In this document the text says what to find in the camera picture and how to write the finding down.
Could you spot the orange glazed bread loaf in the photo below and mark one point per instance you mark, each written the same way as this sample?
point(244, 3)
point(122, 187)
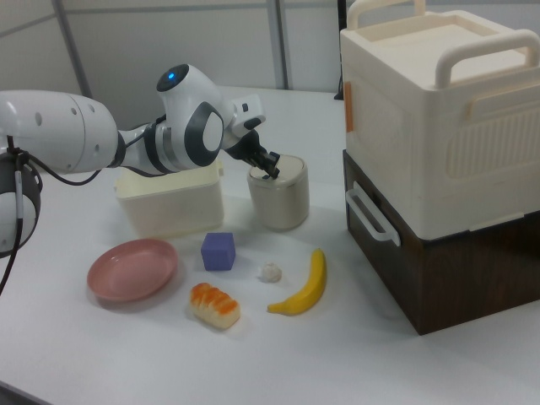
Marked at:
point(215, 306)

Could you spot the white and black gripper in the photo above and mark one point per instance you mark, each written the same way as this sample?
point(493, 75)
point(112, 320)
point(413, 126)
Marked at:
point(246, 111)

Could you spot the yellow banana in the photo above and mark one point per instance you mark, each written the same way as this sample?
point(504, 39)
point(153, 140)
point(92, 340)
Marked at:
point(308, 291)

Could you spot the dark brown wooden drawer box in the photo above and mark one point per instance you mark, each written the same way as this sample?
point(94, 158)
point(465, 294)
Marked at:
point(464, 287)

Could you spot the pink plate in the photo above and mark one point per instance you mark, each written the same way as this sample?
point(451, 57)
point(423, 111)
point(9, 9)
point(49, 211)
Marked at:
point(131, 270)

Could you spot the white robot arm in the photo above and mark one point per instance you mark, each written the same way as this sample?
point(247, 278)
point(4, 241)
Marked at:
point(63, 135)

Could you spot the cream plastic storage box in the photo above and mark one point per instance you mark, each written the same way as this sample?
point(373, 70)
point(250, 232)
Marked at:
point(169, 211)

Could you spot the cream trash can with lid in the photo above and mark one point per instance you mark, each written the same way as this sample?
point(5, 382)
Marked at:
point(278, 202)

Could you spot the purple cube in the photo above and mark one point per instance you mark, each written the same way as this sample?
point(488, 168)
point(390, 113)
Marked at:
point(217, 253)

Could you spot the orange tape strip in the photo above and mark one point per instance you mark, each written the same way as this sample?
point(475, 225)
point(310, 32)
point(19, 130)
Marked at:
point(349, 109)

